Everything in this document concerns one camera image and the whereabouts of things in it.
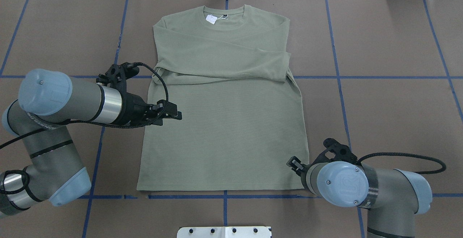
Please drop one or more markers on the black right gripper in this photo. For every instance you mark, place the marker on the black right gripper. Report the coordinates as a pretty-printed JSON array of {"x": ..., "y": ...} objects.
[{"x": 296, "y": 164}]

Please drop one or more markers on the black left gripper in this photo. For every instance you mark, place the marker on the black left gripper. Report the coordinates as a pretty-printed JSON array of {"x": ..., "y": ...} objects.
[{"x": 133, "y": 108}]

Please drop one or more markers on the olive green long-sleeve shirt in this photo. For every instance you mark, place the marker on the olive green long-sleeve shirt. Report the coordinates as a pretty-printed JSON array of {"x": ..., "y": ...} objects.
[{"x": 241, "y": 107}]

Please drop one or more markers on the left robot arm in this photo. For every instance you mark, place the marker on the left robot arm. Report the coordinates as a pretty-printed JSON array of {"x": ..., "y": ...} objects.
[{"x": 49, "y": 101}]

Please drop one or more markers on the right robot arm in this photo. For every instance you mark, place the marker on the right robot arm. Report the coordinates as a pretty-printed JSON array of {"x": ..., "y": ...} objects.
[{"x": 392, "y": 197}]

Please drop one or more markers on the white paper price tag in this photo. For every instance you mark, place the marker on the white paper price tag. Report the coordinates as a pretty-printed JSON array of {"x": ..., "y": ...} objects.
[{"x": 211, "y": 18}]

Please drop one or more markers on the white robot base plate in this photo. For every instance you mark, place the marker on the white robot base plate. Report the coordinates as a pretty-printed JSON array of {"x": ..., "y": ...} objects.
[{"x": 225, "y": 232}]

